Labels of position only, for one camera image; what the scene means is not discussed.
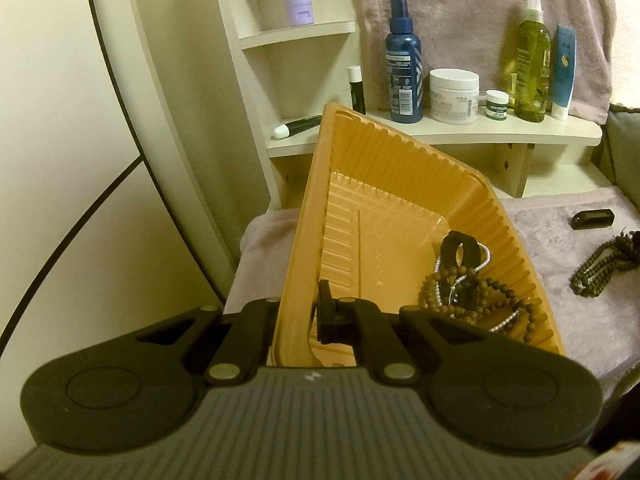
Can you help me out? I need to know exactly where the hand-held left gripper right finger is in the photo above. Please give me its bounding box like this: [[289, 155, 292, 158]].
[[317, 281, 481, 382]]

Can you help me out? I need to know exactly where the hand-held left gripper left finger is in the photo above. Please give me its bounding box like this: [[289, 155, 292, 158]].
[[135, 297, 281, 387]]

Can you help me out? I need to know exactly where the black hair clip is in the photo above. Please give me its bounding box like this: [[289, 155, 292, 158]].
[[440, 230, 485, 271]]

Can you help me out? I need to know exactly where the orange plastic tray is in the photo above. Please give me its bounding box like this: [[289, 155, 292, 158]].
[[270, 102, 568, 368]]

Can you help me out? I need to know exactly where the brown bead necklace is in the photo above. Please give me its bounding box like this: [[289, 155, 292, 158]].
[[419, 260, 543, 343]]

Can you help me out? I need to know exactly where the white pearl strand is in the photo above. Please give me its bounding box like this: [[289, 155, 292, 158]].
[[434, 242, 526, 333]]

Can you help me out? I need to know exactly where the dark bead necklace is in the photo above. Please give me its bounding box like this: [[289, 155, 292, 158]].
[[570, 227, 640, 302]]

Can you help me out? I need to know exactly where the black rectangular case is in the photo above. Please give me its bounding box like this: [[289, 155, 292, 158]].
[[571, 208, 616, 231]]

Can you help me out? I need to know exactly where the black tube with white cap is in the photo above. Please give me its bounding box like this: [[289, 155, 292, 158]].
[[272, 115, 323, 140]]

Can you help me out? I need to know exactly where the cream wooden shelf unit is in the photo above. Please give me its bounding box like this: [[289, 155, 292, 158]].
[[210, 0, 603, 211]]

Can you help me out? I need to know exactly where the pink fluffy towel mat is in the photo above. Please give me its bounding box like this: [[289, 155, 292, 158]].
[[225, 187, 640, 381]]

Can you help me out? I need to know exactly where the lip balm stick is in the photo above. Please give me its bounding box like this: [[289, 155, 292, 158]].
[[347, 65, 367, 115]]

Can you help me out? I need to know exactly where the white cream jar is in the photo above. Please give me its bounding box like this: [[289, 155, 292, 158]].
[[429, 68, 481, 125]]

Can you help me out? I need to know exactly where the blue spray bottle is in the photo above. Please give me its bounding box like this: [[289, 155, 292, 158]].
[[384, 0, 426, 123]]

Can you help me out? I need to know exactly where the small green-label jar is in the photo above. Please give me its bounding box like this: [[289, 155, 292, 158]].
[[486, 90, 511, 122]]

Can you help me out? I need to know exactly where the red and white packet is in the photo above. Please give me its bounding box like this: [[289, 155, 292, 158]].
[[582, 440, 640, 480]]

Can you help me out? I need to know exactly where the green spray bottle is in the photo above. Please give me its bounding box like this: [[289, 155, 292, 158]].
[[511, 0, 552, 123]]

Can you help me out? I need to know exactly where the pink hanging towel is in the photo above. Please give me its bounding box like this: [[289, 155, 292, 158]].
[[355, 0, 616, 123]]

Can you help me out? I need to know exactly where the white and blue tube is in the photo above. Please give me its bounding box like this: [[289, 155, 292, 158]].
[[550, 25, 577, 121]]

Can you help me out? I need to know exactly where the grey cushion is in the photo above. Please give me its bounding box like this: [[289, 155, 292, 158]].
[[592, 102, 640, 191]]

